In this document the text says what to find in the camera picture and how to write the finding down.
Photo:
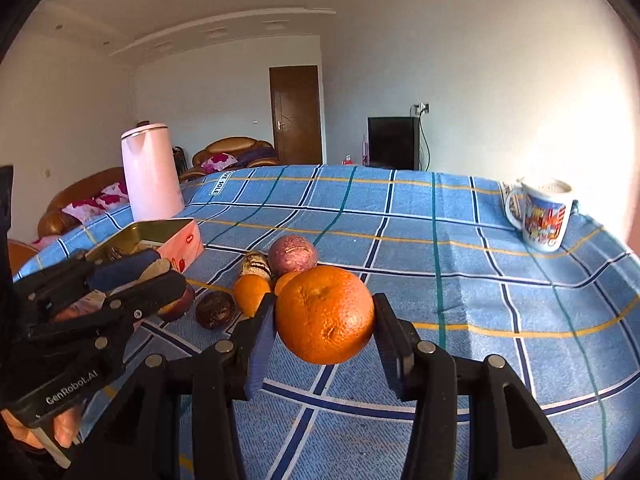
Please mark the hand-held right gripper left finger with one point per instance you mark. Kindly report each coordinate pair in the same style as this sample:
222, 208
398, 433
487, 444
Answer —
260, 355

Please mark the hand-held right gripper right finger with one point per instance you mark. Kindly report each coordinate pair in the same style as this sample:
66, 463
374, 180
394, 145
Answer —
395, 360

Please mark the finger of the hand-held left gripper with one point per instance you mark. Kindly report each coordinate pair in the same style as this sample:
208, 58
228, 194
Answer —
150, 292
125, 267

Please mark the pink tin box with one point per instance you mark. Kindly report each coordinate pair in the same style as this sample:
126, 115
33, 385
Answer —
170, 247

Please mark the small orange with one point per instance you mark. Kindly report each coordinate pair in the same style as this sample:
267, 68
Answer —
285, 282
250, 295

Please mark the large orange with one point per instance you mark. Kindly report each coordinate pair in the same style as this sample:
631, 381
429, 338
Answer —
325, 315

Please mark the dark fruit with pale top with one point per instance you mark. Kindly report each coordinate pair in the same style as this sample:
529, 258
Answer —
256, 266

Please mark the person's left hand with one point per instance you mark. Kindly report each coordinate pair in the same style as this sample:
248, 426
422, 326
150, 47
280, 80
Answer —
67, 425

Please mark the pink floral pillow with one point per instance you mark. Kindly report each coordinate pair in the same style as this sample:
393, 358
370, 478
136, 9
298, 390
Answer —
219, 161
115, 191
90, 210

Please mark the brown leather sofa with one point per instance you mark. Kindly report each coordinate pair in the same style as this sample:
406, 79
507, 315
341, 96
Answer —
75, 195

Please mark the pink electric kettle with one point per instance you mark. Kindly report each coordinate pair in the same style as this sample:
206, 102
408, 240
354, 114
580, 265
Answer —
150, 175

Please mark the brown leather armchair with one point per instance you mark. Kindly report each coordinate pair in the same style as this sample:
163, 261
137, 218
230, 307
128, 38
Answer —
20, 257
225, 144

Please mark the blue plaid tablecloth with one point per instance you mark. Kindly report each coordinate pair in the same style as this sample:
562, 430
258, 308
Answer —
450, 260

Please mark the colourful printed mug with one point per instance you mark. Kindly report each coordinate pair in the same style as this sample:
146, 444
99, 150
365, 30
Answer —
542, 220

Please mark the black television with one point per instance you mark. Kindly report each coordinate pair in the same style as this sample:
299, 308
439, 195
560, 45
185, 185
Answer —
392, 142

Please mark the brown wooden door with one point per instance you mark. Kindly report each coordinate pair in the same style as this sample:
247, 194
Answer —
295, 115

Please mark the white wall outlet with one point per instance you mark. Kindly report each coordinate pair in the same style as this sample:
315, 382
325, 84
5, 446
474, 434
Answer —
421, 108

